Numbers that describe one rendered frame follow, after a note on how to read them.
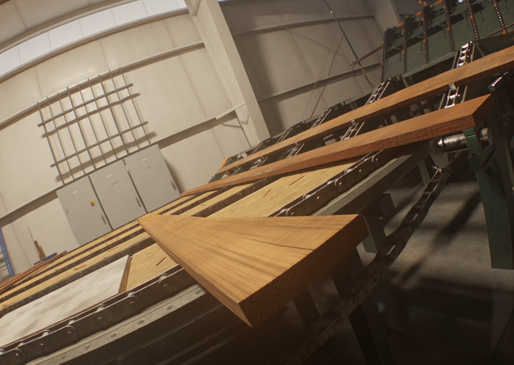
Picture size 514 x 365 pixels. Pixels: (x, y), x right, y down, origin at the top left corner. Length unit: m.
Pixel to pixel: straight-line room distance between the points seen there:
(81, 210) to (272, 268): 5.90
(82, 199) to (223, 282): 5.86
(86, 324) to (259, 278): 0.36
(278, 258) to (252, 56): 7.95
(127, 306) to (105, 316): 0.04
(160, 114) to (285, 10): 5.40
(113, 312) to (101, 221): 5.54
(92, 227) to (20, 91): 3.90
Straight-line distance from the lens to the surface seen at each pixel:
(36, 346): 0.58
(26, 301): 1.28
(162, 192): 5.95
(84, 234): 6.11
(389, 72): 6.99
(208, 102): 7.15
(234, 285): 0.25
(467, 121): 0.60
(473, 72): 1.19
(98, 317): 0.51
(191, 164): 6.69
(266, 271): 0.25
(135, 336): 0.48
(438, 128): 0.63
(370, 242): 2.00
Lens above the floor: 0.98
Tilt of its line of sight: 4 degrees down
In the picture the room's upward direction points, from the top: 25 degrees counter-clockwise
